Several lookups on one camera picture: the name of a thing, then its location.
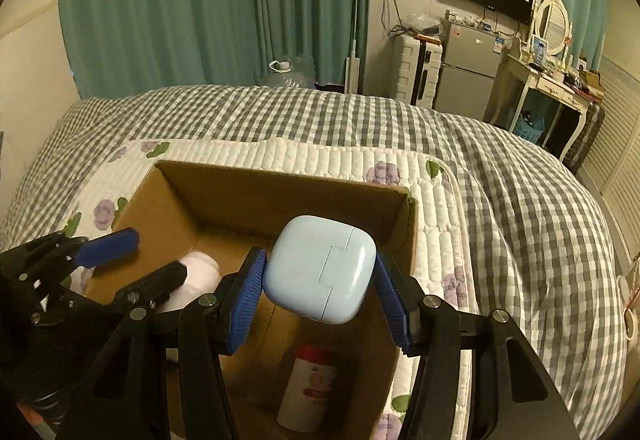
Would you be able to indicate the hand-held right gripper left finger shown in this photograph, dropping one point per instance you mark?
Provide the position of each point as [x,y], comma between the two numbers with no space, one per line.
[244,305]

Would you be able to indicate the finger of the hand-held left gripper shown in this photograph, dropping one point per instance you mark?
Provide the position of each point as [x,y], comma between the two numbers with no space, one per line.
[150,287]
[112,244]

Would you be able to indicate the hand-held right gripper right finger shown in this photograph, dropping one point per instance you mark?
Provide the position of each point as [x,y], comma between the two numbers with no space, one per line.
[391,305]

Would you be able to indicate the white round bottle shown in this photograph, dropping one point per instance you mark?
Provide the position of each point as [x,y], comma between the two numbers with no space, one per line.
[197,277]

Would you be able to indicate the light blue earbuds case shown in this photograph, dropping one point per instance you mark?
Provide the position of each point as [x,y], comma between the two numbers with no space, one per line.
[320,267]

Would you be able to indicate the white bottle with red cap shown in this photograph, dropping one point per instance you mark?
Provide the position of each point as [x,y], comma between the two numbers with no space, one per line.
[309,385]

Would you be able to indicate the white quilted floral mat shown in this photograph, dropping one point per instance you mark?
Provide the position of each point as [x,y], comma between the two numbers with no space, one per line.
[310,160]

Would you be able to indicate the grey checked blanket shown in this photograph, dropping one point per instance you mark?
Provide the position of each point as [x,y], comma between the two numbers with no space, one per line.
[510,180]

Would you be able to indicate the blue plastic basket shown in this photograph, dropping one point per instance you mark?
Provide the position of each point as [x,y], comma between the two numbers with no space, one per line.
[529,126]

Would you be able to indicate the white suitcase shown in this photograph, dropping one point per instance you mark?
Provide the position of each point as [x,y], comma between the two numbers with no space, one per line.
[412,70]

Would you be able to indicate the clear water jug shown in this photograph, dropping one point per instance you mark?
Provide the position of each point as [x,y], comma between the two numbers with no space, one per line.
[287,73]

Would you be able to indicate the white flat mop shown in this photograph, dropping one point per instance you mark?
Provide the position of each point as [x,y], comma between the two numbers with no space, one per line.
[351,70]

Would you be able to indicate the silver fridge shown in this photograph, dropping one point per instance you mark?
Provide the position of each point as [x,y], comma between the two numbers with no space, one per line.
[465,70]

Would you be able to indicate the wide green curtain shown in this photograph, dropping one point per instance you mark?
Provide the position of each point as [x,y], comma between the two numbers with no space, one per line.
[200,5]

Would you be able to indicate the dark checked suitcase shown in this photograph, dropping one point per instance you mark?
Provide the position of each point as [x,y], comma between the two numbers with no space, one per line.
[587,135]

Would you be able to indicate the white dressing table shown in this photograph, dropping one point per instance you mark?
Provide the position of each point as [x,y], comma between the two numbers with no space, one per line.
[542,83]

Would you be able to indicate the clear plastic bag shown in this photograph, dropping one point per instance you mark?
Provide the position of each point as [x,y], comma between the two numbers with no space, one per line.
[424,23]

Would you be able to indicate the small brown cardboard box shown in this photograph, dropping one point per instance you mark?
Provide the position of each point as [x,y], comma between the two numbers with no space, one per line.
[592,78]

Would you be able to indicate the white oval mirror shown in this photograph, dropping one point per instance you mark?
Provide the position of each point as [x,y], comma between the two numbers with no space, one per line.
[551,23]

